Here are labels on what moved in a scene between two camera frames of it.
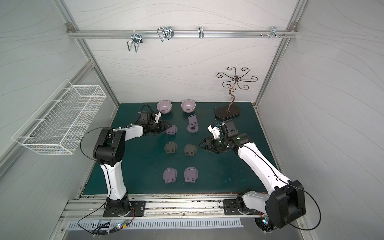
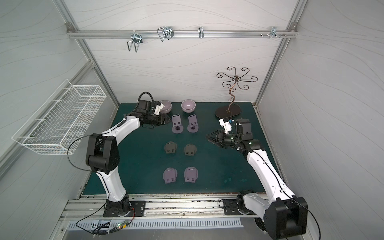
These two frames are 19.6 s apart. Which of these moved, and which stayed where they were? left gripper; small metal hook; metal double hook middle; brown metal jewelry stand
Moved: left gripper
Stayed: brown metal jewelry stand; small metal hook; metal double hook middle
